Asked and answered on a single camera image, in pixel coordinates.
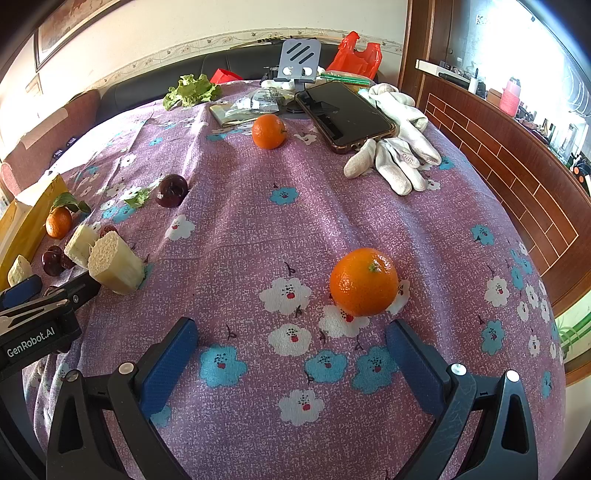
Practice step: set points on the large peeled sugarcane piece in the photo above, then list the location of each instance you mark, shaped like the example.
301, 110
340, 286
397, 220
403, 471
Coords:
115, 270

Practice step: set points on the green potted plant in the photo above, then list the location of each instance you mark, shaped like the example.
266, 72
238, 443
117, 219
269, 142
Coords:
565, 334

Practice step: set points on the brown wooden cabinet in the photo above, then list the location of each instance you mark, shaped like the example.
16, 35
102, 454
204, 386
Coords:
498, 157

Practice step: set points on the dark red plum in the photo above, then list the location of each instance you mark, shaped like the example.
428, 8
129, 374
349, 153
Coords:
53, 261
171, 191

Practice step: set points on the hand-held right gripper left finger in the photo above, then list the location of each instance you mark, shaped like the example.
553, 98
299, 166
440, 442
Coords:
168, 369

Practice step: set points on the framed wall picture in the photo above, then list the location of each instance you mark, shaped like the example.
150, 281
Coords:
69, 23

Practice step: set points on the small lettuce leaf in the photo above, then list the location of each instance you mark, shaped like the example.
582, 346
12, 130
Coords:
137, 198

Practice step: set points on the green lettuce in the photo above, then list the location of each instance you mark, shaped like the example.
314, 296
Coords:
191, 90

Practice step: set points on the small peeled sugarcane piece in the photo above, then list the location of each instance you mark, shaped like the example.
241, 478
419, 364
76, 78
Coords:
19, 271

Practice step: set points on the white bottle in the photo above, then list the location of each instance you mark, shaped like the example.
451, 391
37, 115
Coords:
474, 85

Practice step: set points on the wooden door frame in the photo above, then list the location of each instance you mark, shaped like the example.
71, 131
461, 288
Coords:
418, 32

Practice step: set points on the black smartphone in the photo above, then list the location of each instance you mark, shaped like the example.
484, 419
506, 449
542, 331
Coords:
346, 115

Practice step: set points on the small wall plaque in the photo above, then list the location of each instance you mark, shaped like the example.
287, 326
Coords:
34, 85

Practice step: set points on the large orange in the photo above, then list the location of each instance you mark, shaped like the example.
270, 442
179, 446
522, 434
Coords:
364, 282

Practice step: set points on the tangerine with green leaf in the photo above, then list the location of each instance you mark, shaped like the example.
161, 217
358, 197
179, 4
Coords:
58, 224

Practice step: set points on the small orange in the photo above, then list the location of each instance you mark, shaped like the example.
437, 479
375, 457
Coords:
269, 132

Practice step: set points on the pink bottle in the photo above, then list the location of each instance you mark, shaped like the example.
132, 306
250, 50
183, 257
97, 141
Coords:
510, 98

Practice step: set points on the green packet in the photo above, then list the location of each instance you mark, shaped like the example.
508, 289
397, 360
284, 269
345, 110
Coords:
346, 78

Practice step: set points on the black sofa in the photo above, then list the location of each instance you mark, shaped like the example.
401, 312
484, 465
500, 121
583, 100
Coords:
138, 90

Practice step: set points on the red box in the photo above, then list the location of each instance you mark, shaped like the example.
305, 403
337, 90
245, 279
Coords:
225, 76

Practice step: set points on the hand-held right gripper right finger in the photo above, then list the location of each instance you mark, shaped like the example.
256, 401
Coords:
415, 364

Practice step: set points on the beige booklet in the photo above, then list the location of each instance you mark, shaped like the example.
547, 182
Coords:
226, 116

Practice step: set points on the grey phone stand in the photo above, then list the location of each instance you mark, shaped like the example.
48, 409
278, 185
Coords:
300, 57

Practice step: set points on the yellow cardboard box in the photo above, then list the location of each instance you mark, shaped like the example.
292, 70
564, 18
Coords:
25, 217

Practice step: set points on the dusty pink armchair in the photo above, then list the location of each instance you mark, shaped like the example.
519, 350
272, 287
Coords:
46, 138

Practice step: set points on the red jujube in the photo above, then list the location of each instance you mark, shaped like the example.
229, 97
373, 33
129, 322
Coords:
109, 230

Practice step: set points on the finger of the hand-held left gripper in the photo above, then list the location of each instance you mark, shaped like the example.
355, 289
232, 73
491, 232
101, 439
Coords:
76, 288
21, 290

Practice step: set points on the white cotton glove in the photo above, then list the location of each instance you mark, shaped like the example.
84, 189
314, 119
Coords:
398, 107
395, 161

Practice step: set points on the clear plastic packet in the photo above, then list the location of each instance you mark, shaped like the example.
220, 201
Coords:
256, 101

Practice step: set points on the purple floral tablecloth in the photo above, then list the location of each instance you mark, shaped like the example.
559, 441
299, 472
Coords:
258, 230

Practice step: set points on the red plastic bag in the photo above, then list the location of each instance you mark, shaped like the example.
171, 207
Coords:
355, 57

